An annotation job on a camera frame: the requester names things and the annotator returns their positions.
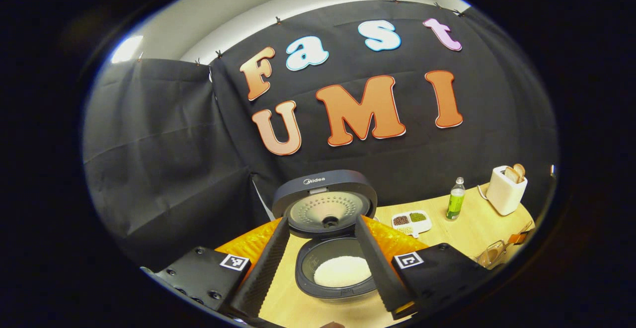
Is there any ceiling light panel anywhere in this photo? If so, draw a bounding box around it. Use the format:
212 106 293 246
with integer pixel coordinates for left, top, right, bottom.
110 35 145 64

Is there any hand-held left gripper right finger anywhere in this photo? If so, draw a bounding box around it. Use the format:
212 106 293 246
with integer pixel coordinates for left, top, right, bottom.
354 215 492 320

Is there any white rice pile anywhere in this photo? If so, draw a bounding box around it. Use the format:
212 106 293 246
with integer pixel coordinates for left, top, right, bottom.
313 256 372 288

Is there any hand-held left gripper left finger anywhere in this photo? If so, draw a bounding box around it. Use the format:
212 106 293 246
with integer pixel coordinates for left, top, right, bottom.
141 216 291 319

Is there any white divided dish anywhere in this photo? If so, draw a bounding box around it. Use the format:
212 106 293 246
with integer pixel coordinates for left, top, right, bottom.
391 210 432 238

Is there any white toaster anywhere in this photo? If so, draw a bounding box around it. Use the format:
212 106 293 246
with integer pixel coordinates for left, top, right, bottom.
485 165 528 216

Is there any brown wooden spoon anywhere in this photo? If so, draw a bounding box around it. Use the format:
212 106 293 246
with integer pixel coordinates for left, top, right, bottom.
481 233 527 267

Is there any green label drink bottle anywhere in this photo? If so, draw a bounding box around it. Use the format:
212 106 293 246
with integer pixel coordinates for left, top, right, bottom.
446 177 466 221

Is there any dark grey rice cooker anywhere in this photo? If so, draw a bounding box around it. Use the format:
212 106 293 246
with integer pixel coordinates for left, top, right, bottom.
271 169 379 303

